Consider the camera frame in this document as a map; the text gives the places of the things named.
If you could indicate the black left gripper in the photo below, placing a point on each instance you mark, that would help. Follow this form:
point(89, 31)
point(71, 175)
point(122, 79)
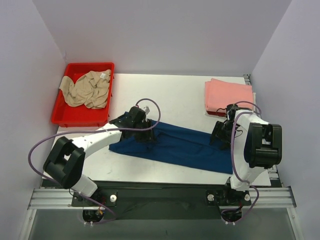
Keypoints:
point(146, 132)

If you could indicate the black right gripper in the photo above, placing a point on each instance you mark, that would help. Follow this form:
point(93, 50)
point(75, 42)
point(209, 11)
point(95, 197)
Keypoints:
point(220, 133)

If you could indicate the blue t-shirt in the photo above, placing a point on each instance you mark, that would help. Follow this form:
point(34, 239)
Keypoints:
point(178, 146)

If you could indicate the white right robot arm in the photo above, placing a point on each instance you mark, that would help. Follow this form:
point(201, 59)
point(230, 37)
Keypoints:
point(255, 147)

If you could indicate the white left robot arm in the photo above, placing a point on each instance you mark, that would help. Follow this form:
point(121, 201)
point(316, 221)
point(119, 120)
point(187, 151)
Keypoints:
point(65, 161)

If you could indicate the folded red t-shirt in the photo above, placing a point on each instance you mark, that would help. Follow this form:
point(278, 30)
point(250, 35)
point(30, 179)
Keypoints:
point(214, 113)

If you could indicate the folded pink t-shirt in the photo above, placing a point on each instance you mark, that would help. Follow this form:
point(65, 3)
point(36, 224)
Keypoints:
point(218, 94)

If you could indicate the beige t-shirt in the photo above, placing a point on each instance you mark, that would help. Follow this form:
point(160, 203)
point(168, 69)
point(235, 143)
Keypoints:
point(90, 90)

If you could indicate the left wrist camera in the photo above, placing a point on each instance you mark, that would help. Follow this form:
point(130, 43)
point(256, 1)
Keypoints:
point(138, 114)

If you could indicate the aluminium frame rail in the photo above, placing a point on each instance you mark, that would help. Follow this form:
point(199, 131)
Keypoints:
point(162, 168)

